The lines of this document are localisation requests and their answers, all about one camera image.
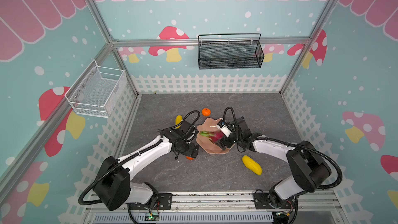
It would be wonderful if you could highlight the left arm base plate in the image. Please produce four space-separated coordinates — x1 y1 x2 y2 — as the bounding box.
127 193 173 211

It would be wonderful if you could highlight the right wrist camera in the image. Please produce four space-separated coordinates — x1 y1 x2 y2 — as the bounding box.
216 118 232 138

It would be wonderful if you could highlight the aluminium front rail frame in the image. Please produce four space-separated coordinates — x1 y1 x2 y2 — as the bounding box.
82 190 349 224

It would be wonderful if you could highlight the white wire wall basket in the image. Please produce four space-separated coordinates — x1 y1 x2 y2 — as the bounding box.
65 60 127 118

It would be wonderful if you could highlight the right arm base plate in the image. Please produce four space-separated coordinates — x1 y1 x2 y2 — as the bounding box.
253 191 297 211

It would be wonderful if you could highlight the small orange tangerine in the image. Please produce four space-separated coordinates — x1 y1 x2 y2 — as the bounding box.
202 108 211 117

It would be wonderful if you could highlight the black mesh wall basket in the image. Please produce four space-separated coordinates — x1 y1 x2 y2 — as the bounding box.
198 33 265 70

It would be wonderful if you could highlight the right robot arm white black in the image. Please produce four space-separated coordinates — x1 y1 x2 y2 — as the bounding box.
216 118 343 209

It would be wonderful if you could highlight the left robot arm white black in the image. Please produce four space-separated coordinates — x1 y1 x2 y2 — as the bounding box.
78 121 199 211

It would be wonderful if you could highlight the pink wavy fruit bowl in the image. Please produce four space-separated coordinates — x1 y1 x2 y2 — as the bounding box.
197 118 235 155

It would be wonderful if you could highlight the pink dragon fruit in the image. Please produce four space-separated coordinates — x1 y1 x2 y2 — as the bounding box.
199 131 224 143

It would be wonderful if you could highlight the yellow fake fruit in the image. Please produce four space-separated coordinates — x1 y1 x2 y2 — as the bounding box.
175 115 183 128
242 155 262 175

